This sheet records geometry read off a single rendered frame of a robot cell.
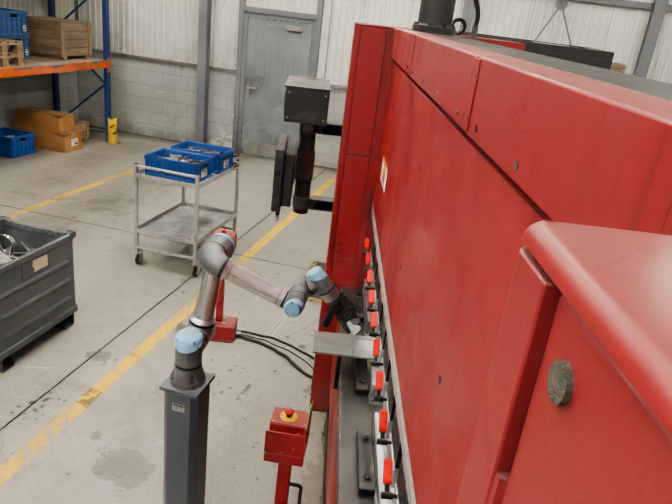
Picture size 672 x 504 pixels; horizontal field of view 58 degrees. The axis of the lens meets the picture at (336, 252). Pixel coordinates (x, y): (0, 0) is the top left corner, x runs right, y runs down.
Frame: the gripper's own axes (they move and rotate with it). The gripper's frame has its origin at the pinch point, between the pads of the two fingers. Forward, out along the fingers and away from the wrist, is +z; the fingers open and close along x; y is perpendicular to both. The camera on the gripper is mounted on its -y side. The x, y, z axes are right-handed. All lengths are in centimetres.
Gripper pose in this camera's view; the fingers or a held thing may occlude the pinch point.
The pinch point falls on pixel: (354, 335)
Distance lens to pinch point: 266.6
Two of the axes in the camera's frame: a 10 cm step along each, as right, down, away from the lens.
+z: 5.5, 7.8, 3.0
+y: 8.4, -5.0, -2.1
